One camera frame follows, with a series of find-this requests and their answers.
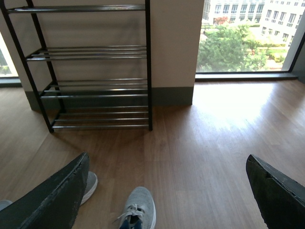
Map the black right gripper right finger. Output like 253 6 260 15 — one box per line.
246 155 305 229

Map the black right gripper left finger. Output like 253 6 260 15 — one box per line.
0 152 90 229

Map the grey knit sneaker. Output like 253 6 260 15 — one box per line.
81 171 98 205
117 187 156 229

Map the black metal shoe rack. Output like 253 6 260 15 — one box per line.
0 0 153 133

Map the dark window frame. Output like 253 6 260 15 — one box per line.
195 33 305 82

